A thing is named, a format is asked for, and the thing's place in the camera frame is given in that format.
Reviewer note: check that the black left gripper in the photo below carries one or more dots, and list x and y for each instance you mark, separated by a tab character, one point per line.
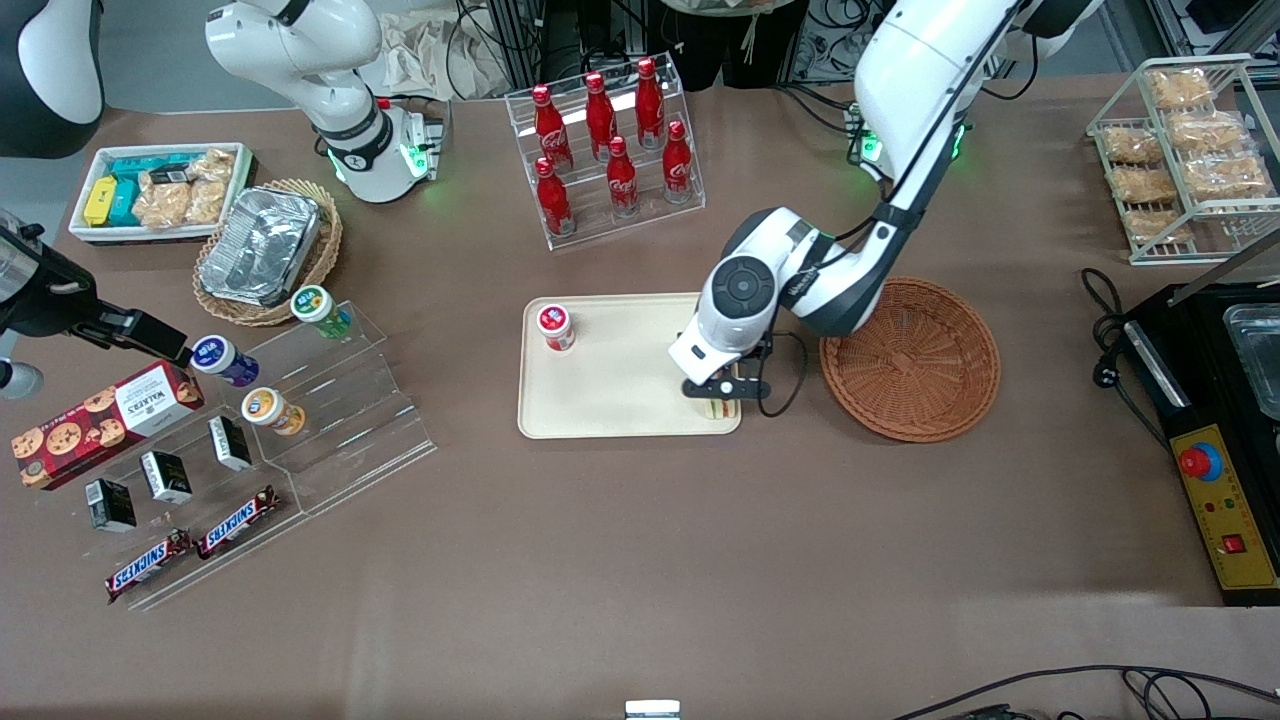
756	351

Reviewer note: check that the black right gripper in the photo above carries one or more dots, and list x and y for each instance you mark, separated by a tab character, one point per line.
48	297

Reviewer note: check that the triangular sandwich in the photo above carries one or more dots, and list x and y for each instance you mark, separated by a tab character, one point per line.
718	409

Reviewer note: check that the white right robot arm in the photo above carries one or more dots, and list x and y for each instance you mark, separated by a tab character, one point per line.
340	120

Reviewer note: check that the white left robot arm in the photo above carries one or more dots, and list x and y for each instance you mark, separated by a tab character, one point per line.
900	80

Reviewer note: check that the beige plastic tray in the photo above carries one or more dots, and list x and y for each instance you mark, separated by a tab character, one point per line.
620	390

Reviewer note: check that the silver foil tray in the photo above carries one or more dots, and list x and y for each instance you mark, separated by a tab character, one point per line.
260	245

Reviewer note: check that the light oval wicker basket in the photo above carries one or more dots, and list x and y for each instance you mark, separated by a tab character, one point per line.
325	255

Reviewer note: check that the brown round wicker basket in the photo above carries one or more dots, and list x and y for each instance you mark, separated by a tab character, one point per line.
920	360

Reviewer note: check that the purple capped jar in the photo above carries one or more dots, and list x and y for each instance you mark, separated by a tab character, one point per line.
222	360

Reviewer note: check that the red Walkers cookie box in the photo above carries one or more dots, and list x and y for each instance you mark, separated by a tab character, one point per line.
100	425

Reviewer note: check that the white plastic bin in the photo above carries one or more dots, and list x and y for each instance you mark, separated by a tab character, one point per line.
80	235

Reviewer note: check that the teal small box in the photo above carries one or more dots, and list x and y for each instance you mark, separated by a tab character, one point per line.
126	205

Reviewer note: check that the bagged fried snack pack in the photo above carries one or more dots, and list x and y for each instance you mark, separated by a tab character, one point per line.
162	205
214	165
206	202

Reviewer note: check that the yellow small box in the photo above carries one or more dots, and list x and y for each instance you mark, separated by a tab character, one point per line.
100	200

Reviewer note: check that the small black carton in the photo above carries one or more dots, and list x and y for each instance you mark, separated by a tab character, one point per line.
110	505
166	477
230	443

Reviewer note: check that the orange capped jar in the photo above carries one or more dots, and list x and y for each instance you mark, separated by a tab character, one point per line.
270	410

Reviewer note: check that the teal long box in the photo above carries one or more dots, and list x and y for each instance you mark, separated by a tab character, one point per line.
140	165

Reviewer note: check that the green capped jar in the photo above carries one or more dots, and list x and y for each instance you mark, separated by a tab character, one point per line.
318	308

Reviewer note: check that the red capped small jar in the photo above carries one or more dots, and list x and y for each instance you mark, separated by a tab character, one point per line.
556	326

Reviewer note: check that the clear acrylic bottle rack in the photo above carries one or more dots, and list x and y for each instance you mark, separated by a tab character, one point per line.
640	225

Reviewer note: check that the clear acrylic stepped stand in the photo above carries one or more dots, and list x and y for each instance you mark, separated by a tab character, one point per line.
255	500
360	420

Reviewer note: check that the Snickers chocolate bar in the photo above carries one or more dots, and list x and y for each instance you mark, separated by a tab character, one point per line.
148	566
237	522

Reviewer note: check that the red cola bottle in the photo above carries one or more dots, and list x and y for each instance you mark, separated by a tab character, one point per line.
622	180
600	115
649	105
677	165
550	130
553	200

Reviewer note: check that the small white device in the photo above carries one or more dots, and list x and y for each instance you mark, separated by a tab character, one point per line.
652	710

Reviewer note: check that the beige crumpled bag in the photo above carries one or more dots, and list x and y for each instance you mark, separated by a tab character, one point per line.
430	60

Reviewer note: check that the person in beige jacket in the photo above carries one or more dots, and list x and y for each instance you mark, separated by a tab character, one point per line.
735	6

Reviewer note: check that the black countertop appliance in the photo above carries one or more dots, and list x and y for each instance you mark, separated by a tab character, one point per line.
1190	370

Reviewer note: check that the rack snack pack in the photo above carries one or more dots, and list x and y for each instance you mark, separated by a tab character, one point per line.
1145	184
1133	144
1208	130
1160	226
1225	177
1180	87

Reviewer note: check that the grey metal bar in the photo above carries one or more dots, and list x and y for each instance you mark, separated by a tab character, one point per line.
1225	268

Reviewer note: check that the yellow emergency stop box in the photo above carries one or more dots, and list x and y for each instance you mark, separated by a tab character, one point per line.
1235	520

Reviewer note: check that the steel pan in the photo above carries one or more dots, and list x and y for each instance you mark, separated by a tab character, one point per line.
1258	350

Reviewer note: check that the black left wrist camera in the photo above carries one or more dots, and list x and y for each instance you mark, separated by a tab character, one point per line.
767	348

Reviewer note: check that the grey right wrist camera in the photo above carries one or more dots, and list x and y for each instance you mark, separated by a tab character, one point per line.
18	380

